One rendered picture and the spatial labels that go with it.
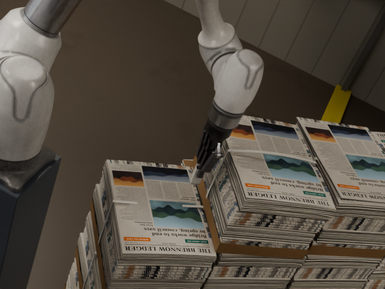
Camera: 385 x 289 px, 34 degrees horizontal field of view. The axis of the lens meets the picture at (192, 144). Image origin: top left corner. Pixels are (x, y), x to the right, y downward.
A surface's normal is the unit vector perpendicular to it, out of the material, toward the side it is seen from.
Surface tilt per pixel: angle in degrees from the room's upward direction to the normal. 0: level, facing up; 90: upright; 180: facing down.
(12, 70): 6
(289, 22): 90
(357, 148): 0
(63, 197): 0
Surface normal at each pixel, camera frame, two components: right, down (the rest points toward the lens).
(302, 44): -0.36, 0.47
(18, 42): 0.03, 0.15
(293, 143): 0.32, -0.74
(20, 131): 0.29, 0.62
